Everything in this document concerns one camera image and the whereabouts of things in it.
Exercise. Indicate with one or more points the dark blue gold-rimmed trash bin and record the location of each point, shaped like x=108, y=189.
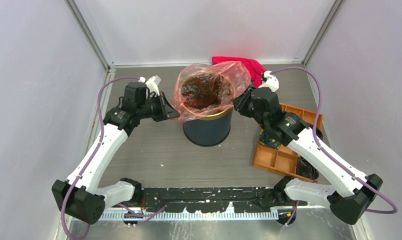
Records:
x=209, y=131

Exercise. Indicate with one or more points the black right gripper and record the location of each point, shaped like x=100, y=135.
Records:
x=240, y=102

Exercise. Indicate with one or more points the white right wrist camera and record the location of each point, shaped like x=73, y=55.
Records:
x=268, y=80

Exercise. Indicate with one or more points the crumpled magenta cloth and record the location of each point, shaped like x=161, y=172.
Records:
x=254, y=68

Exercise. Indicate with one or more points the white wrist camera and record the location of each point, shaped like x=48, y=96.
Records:
x=268, y=80
x=152, y=85

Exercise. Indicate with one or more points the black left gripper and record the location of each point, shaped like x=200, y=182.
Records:
x=166, y=111

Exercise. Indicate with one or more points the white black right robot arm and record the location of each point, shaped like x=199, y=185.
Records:
x=350, y=191

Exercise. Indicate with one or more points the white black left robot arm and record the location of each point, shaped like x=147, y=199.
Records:
x=117, y=125

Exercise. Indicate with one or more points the red translucent trash bag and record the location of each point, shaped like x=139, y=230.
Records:
x=205, y=90

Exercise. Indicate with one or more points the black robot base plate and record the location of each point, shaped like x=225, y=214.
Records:
x=255, y=199

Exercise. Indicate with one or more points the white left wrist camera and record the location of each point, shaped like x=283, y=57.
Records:
x=152, y=85

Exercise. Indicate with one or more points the orange wooden organizer tray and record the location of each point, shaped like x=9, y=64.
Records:
x=283, y=161

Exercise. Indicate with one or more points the rolled dark blue patterned tie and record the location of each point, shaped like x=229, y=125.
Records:
x=266, y=140

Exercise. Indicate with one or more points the aluminium frame rail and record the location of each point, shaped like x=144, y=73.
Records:
x=89, y=207

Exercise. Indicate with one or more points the rolled dark tie front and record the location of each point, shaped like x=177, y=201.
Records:
x=305, y=169

